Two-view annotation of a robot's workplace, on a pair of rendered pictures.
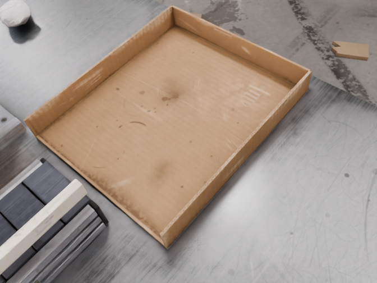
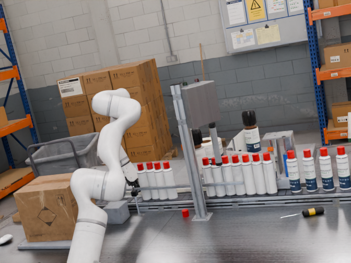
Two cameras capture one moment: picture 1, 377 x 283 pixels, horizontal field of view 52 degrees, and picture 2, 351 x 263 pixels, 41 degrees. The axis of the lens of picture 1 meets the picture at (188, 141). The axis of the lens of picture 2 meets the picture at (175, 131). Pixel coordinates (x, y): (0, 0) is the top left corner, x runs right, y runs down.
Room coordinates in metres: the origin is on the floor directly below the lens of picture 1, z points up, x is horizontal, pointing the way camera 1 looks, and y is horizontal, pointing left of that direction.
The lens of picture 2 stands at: (0.75, 2.82, 1.76)
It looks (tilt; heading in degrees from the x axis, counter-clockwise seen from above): 12 degrees down; 244
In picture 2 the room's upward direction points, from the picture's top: 11 degrees counter-clockwise
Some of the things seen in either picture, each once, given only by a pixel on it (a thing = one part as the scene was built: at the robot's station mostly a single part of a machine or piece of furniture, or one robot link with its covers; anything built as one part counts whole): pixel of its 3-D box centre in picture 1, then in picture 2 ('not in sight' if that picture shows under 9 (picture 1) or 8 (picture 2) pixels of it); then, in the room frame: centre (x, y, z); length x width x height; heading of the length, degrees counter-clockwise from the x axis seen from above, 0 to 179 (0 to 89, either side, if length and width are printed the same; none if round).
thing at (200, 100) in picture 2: not in sight; (197, 104); (-0.31, 0.90, 1.38); 0.17 x 0.10 x 0.19; 6
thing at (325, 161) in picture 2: not in sight; (326, 169); (-0.73, 1.24, 0.98); 0.05 x 0.05 x 0.20
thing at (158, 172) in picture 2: not in sight; (160, 180); (-0.16, 0.61, 0.98); 0.05 x 0.05 x 0.20
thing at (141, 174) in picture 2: not in sight; (143, 181); (-0.10, 0.53, 0.98); 0.05 x 0.05 x 0.20
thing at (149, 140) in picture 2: not in sight; (118, 119); (-1.29, -3.07, 0.70); 1.20 x 0.82 x 1.39; 138
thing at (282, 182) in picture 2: not in sight; (281, 160); (-0.65, 1.02, 1.01); 0.14 x 0.13 x 0.26; 131
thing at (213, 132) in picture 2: not in sight; (215, 144); (-0.34, 0.95, 1.18); 0.04 x 0.04 x 0.21
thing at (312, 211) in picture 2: not in sight; (301, 213); (-0.52, 1.28, 0.84); 0.20 x 0.03 x 0.03; 154
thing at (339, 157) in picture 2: not in sight; (343, 168); (-0.77, 1.30, 0.98); 0.05 x 0.05 x 0.20
